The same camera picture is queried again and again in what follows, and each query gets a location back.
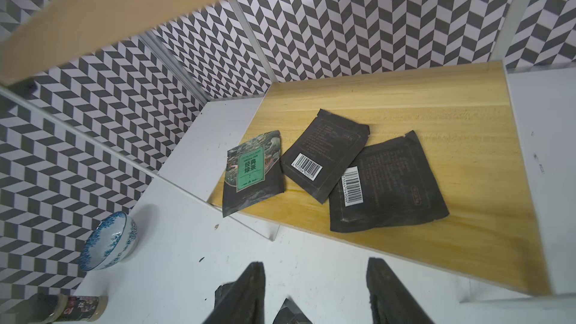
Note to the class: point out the blue white ceramic bowl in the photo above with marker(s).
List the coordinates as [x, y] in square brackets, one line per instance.
[112, 241]

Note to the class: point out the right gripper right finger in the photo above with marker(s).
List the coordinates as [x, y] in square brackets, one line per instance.
[390, 300]

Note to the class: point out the green floral tea bag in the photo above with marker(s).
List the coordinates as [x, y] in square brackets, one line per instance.
[253, 173]
[290, 313]

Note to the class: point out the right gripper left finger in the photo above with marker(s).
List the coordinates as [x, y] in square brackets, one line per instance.
[244, 300]

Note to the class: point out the dark spice jar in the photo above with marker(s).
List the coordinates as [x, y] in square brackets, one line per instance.
[46, 308]

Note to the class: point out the green floral tea bag top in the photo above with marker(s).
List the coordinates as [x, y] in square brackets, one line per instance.
[290, 313]

